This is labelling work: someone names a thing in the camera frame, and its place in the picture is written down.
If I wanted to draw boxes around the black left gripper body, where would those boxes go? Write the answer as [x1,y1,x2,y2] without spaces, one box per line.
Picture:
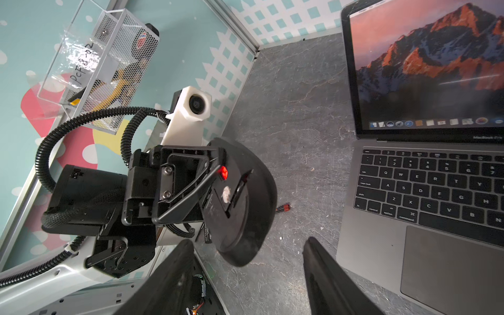
[84,143,215,278]

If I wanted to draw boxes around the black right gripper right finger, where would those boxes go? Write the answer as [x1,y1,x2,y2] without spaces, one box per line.
[303,237,383,314]

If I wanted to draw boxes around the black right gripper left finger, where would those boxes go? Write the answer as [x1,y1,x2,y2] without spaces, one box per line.
[115,240,194,315]

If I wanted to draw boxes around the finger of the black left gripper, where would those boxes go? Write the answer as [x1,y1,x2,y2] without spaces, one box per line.
[152,146,227,225]

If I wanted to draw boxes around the black wireless mouse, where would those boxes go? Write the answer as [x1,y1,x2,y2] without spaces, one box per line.
[202,138,278,267]

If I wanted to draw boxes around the grey laptop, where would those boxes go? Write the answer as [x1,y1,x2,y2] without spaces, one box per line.
[337,0,503,314]

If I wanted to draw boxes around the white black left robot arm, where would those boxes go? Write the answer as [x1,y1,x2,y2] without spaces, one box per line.
[1,105,227,314]

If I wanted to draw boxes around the black terminal strip board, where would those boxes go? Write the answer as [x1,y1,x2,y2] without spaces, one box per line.
[176,258,228,315]

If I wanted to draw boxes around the yellow black tool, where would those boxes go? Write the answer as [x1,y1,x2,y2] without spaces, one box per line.
[83,70,136,113]

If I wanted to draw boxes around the clear plastic bag with writing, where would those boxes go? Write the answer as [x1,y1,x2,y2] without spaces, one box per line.
[21,1,127,120]

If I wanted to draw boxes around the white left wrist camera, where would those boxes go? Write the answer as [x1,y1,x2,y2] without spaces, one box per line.
[161,86,212,147]

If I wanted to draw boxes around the white wire wall basket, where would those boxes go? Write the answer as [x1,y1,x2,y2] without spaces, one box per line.
[63,9,153,118]

